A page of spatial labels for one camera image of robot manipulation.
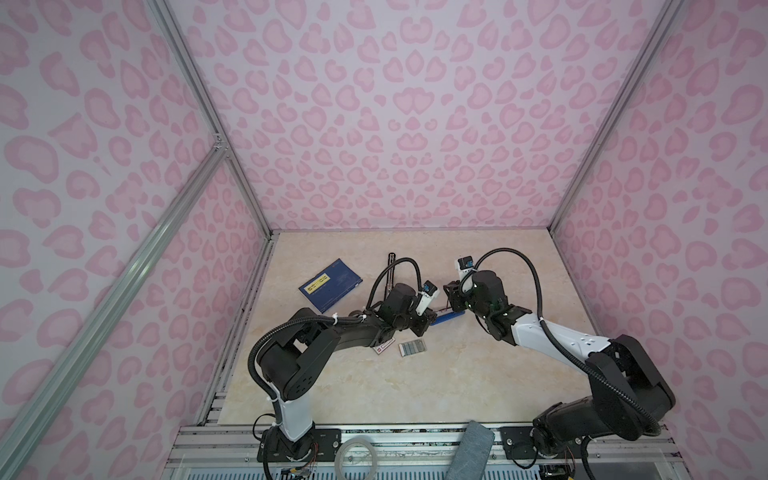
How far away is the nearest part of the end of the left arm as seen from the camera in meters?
0.73

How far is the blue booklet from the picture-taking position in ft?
3.33

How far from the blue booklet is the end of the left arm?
297 millimetres
